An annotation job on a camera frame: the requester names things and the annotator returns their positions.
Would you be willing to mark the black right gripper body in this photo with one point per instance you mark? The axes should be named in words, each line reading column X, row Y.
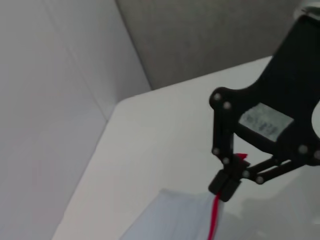
column 290, row 87

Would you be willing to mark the clear document bag red zipper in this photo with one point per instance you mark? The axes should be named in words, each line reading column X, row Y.
column 215, row 215

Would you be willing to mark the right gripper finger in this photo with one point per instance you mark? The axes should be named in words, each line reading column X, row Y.
column 222, row 135
column 252, row 175

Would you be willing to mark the white paper sheets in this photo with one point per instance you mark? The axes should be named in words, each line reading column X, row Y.
column 170, row 215

